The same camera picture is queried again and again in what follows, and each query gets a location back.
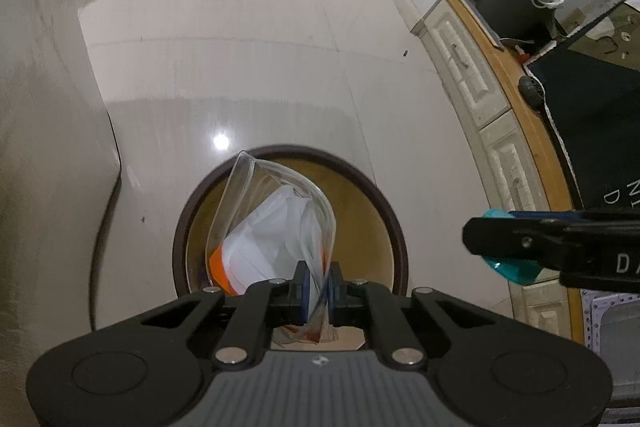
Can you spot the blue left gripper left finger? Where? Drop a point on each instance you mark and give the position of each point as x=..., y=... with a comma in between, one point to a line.
x=299, y=293

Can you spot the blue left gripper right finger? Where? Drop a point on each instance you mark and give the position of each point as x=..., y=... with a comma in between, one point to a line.
x=336, y=293

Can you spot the clear zip bag with paper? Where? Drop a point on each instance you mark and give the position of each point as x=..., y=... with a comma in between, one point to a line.
x=271, y=220

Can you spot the teal tape roll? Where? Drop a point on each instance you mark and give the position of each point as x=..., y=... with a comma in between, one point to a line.
x=518, y=271

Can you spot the yellow round trash bin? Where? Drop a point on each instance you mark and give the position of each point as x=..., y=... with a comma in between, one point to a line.
x=369, y=243

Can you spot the wooden top low cabinet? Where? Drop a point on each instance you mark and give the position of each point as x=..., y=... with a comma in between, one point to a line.
x=513, y=153

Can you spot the black have a nice day cloth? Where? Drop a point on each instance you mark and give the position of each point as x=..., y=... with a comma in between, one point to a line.
x=590, y=86

